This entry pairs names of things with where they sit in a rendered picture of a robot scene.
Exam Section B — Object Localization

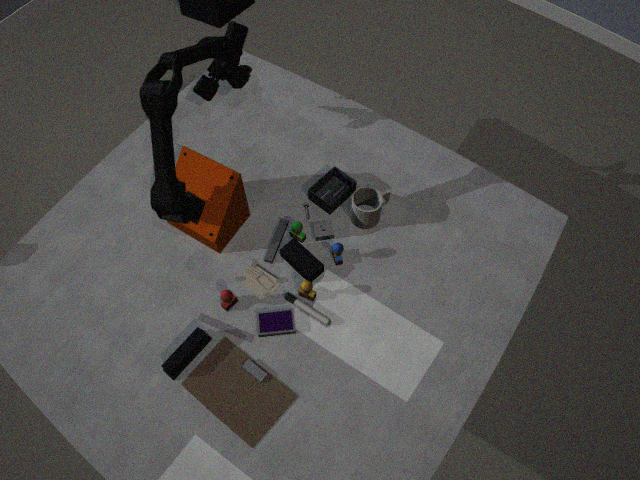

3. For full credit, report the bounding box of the purple ink pad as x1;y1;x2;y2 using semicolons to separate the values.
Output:
257;308;296;337

